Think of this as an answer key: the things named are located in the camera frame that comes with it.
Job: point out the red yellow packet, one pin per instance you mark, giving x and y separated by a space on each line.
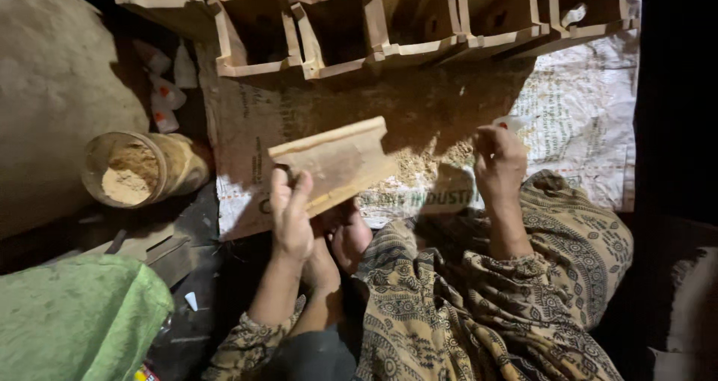
144 373

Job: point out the clear plastic jar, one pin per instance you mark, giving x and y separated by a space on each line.
178 165

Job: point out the person's right hand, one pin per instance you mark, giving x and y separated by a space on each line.
501 165

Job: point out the person's bare foot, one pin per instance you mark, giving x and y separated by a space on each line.
350 238

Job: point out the wooden board piece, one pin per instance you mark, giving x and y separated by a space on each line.
343 161

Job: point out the person's left hand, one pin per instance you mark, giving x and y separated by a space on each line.
293 224

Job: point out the person's patterned beige garment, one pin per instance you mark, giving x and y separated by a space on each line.
477 313

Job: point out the large burlap sack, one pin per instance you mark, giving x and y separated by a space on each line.
56 100

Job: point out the loose sawdust pile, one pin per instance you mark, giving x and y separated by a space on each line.
422 165

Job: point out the person's right fingers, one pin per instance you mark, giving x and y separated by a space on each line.
483 140

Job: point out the white glue bottle red cap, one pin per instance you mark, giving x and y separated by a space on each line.
164 117
155 57
168 92

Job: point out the small white glue bottle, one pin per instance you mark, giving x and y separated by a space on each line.
514 122

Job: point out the sawdust powder in jar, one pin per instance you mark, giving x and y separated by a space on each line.
130 174

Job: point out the dark wooden planks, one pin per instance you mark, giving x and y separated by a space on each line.
162 252

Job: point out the white and dark cloth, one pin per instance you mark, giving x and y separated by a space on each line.
693 319

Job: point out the row of open wooden boxes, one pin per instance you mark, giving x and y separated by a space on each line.
336 27

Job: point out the small white cone cap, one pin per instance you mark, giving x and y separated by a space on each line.
191 301

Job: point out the small white plastic pouch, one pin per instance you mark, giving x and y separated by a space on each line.
185 67

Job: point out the printed woven sack mat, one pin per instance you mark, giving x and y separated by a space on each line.
583 117

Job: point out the green cloth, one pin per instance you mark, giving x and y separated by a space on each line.
78 319

